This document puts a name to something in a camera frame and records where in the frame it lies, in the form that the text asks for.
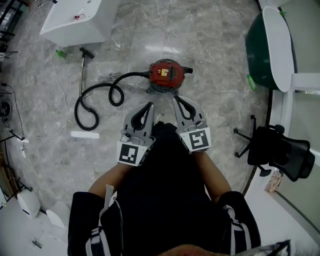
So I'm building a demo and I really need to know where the person's right forearm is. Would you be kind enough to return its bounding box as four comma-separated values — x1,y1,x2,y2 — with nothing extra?
193,149,232,202

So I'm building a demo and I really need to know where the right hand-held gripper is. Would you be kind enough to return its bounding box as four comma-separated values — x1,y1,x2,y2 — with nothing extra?
172,95,212,156

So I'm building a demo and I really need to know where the metal vacuum wand with nozzle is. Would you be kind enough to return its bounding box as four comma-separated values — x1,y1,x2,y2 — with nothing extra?
78,47,95,98

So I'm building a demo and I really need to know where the bundled grey cord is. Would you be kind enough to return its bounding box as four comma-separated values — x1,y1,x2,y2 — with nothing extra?
97,71,123,84

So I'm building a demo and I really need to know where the black metal shelf rack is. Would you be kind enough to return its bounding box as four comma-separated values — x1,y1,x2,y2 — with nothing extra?
0,0,24,61

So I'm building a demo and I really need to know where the black mesh office chair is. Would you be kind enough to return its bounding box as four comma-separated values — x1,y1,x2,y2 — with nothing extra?
233,114,316,183

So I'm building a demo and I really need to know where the red and teal vacuum cleaner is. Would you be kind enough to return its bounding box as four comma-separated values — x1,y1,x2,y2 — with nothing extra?
146,58,195,96

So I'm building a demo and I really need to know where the grey shoulder strap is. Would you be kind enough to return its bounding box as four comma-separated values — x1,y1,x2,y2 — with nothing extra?
84,184,118,256
221,204,252,252

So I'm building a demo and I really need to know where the crumpled brown paper bag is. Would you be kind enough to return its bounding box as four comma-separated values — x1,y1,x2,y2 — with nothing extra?
265,169,284,194

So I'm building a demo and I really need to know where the green round tub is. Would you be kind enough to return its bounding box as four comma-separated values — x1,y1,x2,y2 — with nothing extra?
244,5,299,94

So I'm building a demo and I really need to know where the long white extension cable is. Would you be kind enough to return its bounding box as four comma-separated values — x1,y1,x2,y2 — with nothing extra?
155,0,176,60

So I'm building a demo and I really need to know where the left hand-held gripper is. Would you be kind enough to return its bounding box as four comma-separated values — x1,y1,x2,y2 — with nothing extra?
116,101,156,167

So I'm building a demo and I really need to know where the black corrugated vacuum hose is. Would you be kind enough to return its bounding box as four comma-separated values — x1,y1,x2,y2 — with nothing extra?
74,71,151,131

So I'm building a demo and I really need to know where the white counter block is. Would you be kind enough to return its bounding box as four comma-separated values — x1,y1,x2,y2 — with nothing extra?
39,0,121,48

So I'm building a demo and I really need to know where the thin white floor cable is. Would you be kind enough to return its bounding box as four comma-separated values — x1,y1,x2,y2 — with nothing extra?
30,36,69,141

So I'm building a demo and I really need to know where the person's black shirt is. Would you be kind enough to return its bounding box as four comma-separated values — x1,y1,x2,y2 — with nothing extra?
67,139,262,256

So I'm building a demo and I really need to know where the person's left forearm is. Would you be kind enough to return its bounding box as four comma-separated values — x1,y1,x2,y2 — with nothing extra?
87,161,136,201

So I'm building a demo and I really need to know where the small white power strip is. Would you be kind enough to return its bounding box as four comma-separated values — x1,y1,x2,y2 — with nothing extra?
19,138,30,159

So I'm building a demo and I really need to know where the white rounded pedestal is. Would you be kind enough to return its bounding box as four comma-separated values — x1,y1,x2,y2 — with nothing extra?
45,200,71,229
16,189,41,220

